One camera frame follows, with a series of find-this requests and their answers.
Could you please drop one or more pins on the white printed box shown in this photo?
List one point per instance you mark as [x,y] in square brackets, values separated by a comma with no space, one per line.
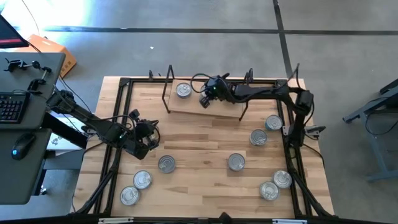
[57,143]

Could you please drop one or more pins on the black desk clamp with knob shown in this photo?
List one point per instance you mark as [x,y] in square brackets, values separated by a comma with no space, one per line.
[18,64]

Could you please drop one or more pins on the black frame clamp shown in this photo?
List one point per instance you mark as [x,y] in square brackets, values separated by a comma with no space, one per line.
[150,75]
[250,76]

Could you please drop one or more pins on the black aluminium table frame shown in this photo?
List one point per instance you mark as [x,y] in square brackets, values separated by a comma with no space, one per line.
[136,80]

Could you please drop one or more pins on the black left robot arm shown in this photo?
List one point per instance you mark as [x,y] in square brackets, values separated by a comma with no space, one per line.
[93,123]

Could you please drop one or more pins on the blue-grey metal stand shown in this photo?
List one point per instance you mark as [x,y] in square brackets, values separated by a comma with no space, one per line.
[380,155]

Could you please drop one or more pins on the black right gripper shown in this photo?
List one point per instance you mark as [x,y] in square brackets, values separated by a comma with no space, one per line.
[214,90]

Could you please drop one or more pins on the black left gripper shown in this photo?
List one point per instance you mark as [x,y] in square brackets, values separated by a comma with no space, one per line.
[141,137]

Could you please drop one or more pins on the navy label seafood can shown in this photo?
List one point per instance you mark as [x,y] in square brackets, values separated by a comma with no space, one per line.
[129,195]
[236,162]
[183,90]
[142,179]

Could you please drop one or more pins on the black backlit keyboard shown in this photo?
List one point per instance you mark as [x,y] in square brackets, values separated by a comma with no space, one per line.
[12,107]

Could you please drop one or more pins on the orange cardboard box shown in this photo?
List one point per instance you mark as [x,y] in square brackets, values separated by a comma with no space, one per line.
[53,49]

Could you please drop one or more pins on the black desk support beam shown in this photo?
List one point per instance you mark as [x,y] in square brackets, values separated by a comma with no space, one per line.
[68,135]

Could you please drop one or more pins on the white metal bracket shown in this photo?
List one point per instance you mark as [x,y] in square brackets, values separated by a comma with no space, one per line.
[115,220]
[289,221]

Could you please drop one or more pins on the black computer mouse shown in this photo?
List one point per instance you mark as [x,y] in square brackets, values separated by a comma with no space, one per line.
[23,146]

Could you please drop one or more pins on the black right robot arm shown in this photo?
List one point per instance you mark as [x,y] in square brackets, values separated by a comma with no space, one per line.
[264,91]

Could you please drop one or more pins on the black laptop with red stripe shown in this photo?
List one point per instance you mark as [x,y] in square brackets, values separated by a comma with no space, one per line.
[9,34]

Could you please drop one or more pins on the blue yellowfin tuna can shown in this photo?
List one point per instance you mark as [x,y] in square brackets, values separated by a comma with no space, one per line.
[273,122]
[282,179]
[269,190]
[166,164]

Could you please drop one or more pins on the dark grey desk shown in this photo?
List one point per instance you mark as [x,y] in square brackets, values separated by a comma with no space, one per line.
[18,186]

